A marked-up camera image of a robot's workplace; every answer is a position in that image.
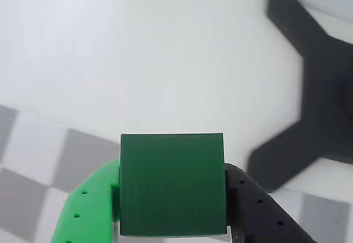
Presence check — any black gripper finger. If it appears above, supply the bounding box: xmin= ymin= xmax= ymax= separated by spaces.
xmin=223 ymin=162 xmax=318 ymax=243

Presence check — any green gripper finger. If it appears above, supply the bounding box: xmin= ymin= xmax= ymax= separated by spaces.
xmin=51 ymin=159 xmax=122 ymax=243

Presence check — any green dice cube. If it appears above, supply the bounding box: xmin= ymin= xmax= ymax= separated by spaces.
xmin=119 ymin=132 xmax=228 ymax=238

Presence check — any grey white checkerboard mat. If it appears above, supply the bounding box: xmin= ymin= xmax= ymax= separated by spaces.
xmin=0 ymin=105 xmax=353 ymax=243

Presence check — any black cross-shaped stand base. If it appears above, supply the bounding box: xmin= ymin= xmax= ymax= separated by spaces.
xmin=247 ymin=0 xmax=353 ymax=193

